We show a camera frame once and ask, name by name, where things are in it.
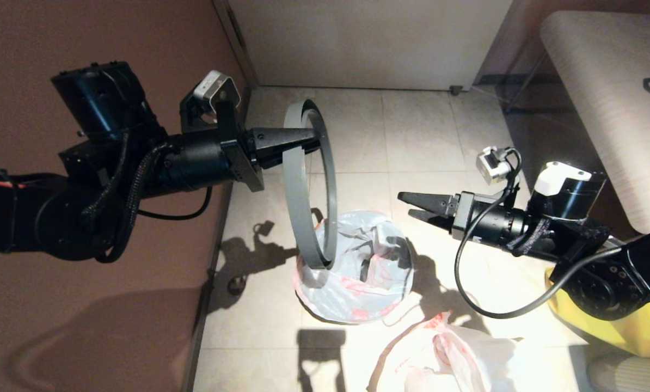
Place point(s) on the dark grey baseboard strip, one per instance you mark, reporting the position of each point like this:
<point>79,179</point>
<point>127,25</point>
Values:
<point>216,261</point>

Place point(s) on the fresh white plastic bag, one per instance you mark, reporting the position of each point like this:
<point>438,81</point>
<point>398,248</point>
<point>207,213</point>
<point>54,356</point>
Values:
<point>352,283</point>

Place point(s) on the white door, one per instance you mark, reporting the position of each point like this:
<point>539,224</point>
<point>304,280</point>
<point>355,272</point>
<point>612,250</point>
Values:
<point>368,43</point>

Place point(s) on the black metal bench frame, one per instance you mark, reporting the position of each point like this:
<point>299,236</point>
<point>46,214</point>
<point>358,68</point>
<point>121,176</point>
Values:
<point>523,90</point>

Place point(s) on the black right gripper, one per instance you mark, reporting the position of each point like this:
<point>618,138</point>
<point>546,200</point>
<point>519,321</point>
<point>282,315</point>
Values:
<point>488,220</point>

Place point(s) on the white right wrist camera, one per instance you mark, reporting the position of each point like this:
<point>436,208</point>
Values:
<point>492,163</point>

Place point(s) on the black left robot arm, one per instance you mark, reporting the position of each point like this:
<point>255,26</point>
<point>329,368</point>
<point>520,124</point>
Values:
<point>85,179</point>

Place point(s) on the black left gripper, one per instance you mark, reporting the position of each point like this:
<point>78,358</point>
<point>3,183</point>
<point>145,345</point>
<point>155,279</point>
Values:
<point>210,158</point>

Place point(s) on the round metal floor plate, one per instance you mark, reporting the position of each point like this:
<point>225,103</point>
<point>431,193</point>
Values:
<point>237,285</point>

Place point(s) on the used white bin liner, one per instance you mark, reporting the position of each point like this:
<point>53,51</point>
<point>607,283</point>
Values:
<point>445,359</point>

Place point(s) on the small metal door stop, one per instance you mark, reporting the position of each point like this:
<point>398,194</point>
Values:
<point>456,90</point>

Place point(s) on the yellow bag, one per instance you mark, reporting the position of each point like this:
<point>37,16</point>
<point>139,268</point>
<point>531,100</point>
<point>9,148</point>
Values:
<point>630,337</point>

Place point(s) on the grey door frame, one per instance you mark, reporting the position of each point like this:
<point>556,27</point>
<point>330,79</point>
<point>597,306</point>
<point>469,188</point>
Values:
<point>238,43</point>

